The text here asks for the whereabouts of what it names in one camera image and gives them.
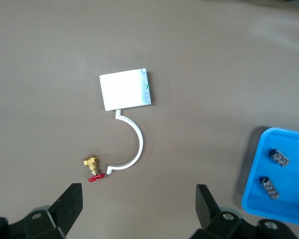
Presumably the brass valve red handle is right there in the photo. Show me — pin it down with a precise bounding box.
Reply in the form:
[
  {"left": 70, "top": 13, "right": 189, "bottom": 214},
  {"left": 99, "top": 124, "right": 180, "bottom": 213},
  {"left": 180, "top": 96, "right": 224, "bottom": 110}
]
[{"left": 83, "top": 154, "right": 106, "bottom": 184}]

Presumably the white curved pipe clamp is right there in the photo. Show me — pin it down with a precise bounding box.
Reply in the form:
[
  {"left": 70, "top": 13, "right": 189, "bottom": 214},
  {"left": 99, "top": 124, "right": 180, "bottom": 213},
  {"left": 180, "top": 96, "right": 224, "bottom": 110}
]
[{"left": 106, "top": 109, "right": 145, "bottom": 175}]

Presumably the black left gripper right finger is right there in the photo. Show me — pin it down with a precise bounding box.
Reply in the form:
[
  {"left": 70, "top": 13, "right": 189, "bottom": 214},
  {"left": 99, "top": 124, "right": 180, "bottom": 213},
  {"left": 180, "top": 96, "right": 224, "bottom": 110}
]
[{"left": 191, "top": 184, "right": 299, "bottom": 239}]

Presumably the brown table mat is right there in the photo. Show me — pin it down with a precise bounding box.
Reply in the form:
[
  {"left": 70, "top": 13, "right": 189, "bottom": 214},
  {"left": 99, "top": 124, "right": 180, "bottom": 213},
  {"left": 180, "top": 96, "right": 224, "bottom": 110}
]
[{"left": 0, "top": 0, "right": 299, "bottom": 239}]

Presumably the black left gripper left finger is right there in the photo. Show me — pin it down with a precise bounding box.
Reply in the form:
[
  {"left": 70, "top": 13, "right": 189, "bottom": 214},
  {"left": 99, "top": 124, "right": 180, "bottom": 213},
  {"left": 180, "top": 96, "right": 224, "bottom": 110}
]
[{"left": 0, "top": 183, "right": 83, "bottom": 239}]

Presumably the silver metal plate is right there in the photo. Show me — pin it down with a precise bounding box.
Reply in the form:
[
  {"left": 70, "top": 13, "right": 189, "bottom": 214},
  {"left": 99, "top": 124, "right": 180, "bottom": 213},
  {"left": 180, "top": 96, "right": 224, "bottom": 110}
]
[{"left": 99, "top": 68, "right": 155, "bottom": 112}]

